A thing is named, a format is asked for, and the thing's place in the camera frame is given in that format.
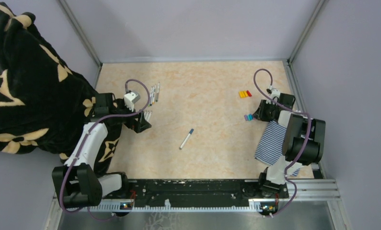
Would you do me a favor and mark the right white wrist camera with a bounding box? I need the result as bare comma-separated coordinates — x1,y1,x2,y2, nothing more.
267,86,281,101

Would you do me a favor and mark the blue cap white marker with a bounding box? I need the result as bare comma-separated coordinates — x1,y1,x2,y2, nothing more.
179,128,194,150

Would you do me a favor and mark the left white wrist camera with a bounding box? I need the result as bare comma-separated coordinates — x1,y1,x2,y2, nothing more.
123,91,140,112

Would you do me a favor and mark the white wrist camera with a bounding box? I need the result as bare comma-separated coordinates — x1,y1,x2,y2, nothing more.
267,86,281,101
123,91,140,112

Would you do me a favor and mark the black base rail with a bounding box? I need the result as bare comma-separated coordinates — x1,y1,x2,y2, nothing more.
102,179,289,216

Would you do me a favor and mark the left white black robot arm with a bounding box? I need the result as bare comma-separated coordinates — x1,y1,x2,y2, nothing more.
52,91,151,212

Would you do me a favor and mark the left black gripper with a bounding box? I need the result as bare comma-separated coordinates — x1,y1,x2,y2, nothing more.
109,100,151,133

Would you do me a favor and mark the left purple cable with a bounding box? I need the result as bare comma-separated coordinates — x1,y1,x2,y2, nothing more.
58,79,151,221

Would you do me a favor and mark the green end white marker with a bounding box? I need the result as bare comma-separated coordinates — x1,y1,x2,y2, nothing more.
149,85,156,106

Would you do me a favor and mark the blue striped cloth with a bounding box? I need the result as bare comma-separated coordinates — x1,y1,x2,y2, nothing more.
254,121,287,166

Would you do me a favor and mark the orange cap white marker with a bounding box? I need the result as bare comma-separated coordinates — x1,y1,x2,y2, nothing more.
151,84,157,105

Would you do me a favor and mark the black floral blanket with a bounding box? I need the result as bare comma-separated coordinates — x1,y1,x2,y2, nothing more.
0,1,127,177

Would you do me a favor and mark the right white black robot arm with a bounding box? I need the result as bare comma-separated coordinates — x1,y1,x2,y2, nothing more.
250,93,326,197

